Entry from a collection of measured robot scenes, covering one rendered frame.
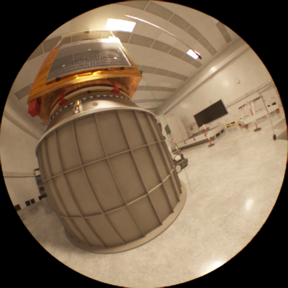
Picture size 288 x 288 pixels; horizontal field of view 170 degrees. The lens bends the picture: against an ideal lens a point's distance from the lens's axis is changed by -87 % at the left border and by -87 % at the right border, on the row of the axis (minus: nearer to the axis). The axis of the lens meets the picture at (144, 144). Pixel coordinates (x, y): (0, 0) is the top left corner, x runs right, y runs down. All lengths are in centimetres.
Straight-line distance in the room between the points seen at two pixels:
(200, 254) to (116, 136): 104
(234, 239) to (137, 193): 81
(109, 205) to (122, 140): 51
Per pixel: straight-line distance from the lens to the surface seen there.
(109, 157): 70
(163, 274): 77
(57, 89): 139
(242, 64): 889
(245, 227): 87
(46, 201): 342
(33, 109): 144
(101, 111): 81
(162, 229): 97
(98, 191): 75
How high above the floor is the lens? 71
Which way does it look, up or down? 6 degrees up
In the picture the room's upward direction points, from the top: 21 degrees counter-clockwise
